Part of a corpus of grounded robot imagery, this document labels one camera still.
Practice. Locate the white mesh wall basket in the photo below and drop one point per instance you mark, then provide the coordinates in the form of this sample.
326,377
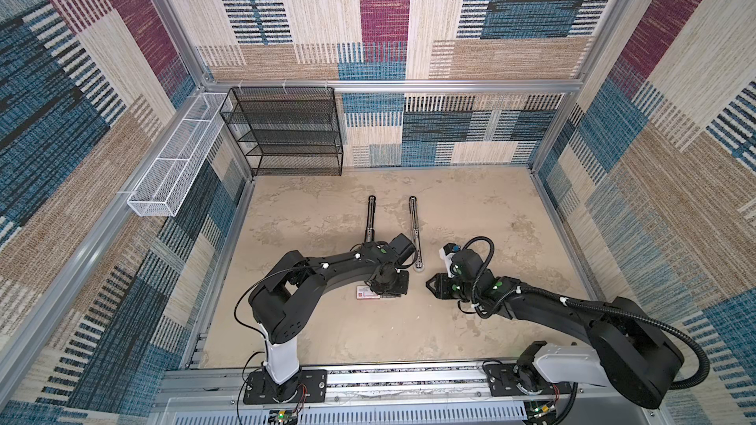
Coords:
170,176

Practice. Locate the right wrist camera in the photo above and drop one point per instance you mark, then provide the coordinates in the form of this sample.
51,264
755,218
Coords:
446,253

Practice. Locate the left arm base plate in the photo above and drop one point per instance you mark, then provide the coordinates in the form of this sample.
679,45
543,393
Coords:
307,385

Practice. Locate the red white staple box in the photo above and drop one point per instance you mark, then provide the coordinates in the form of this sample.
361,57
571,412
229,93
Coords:
364,292

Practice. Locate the black wire shelf rack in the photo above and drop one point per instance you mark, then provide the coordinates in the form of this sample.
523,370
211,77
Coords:
286,131

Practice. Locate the grey silver stapler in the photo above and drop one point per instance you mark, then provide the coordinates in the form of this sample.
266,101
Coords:
418,264

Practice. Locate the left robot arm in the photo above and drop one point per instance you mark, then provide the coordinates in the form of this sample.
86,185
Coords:
284,300

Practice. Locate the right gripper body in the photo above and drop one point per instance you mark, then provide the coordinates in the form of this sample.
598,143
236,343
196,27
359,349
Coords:
455,288

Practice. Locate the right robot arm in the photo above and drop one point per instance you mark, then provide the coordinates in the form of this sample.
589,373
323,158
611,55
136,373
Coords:
620,347

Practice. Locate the aluminium front rail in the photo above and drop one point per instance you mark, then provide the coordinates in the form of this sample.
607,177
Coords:
445,392

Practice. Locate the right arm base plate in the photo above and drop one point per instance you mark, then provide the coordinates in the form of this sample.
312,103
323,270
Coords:
507,379

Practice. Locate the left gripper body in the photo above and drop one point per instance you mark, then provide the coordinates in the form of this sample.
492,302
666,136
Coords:
398,284

